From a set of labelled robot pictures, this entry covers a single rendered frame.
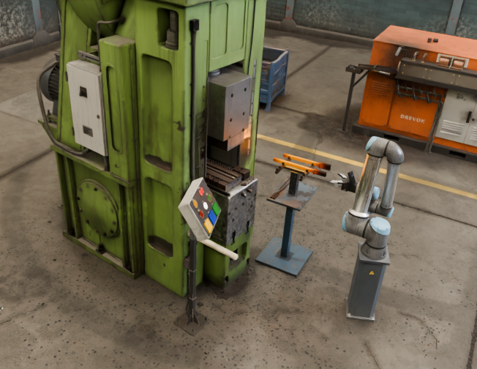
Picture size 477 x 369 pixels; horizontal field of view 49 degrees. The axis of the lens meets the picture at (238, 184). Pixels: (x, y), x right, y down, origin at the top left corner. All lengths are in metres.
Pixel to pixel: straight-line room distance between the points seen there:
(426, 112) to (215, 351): 4.32
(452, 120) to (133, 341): 4.74
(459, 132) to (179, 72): 4.47
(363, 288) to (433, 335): 0.67
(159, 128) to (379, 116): 4.06
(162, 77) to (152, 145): 0.55
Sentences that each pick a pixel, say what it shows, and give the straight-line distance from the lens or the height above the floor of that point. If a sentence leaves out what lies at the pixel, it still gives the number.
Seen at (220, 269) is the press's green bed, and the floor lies 0.19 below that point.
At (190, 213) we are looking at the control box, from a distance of 3.27.
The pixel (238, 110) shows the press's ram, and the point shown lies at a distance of 3.65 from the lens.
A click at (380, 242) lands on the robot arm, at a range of 3.90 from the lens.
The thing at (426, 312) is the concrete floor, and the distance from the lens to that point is 4.61.
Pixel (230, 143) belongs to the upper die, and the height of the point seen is 1.32.
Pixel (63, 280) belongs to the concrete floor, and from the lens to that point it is 4.61.
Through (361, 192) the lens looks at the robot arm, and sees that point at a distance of 3.84.
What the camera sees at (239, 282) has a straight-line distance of 4.47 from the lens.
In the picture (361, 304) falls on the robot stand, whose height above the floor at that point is 0.16.
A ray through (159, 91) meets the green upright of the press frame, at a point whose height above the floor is 1.67.
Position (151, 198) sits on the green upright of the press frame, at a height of 0.78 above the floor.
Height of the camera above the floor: 3.00
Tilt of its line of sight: 31 degrees down
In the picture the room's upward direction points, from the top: 4 degrees clockwise
